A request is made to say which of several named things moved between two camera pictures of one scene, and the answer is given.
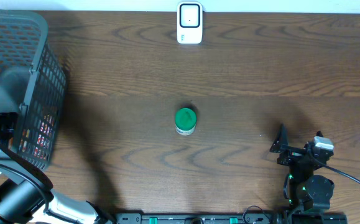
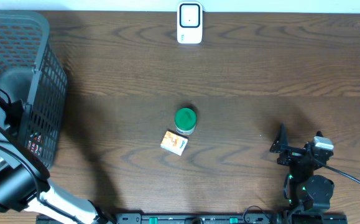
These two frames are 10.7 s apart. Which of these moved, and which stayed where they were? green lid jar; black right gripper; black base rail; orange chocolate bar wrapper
Moved: orange chocolate bar wrapper
Stayed: black right gripper; green lid jar; black base rail
